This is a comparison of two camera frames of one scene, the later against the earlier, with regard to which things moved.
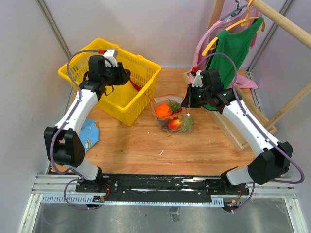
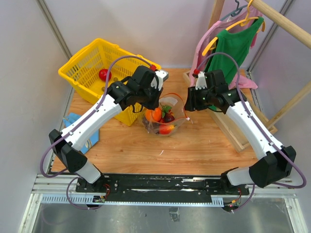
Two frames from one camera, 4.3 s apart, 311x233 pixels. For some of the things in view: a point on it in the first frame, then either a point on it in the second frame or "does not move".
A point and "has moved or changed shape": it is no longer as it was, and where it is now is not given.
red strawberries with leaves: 174,108 → 167,114
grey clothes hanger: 238,8 does not move
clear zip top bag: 170,116 has moved or changed shape
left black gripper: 122,76 → 155,103
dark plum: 128,71 → 168,117
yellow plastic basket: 126,101 does not move
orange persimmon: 163,110 → 154,115
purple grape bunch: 164,124 → 147,124
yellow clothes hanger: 211,46 does not move
